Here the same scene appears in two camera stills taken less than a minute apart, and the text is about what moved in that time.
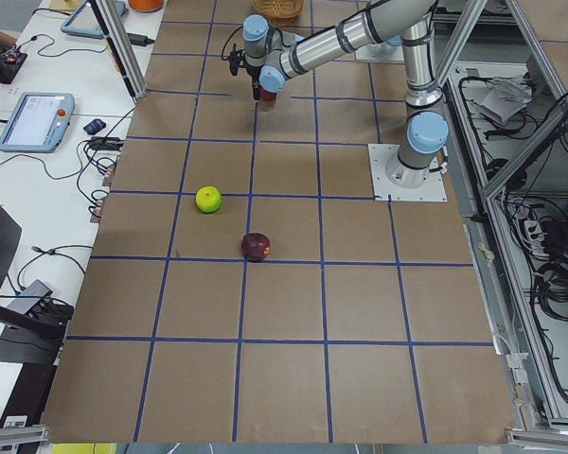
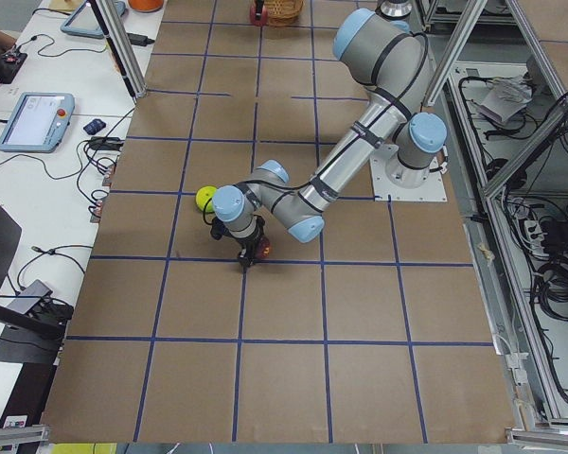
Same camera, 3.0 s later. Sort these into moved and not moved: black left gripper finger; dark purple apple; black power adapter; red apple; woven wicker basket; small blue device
Moved: red apple; black left gripper finger
Not moved: dark purple apple; black power adapter; woven wicker basket; small blue device
